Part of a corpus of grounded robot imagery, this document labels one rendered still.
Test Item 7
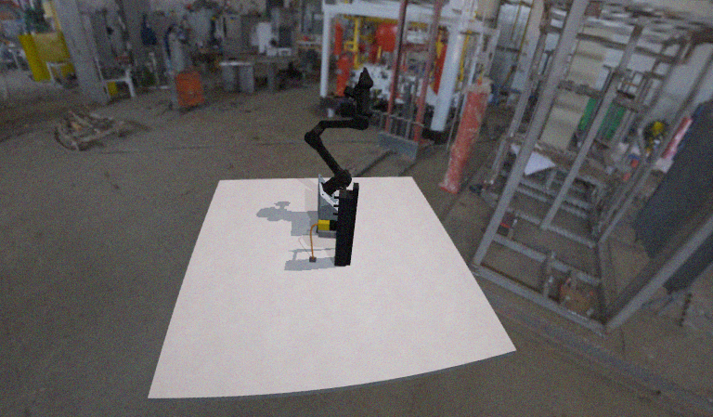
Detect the black post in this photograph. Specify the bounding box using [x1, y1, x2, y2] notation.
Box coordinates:
[334, 183, 359, 267]

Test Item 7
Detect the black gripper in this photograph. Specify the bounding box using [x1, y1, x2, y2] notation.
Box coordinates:
[354, 68, 373, 103]

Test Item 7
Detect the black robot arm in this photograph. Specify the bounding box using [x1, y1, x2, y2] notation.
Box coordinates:
[305, 86, 373, 197]

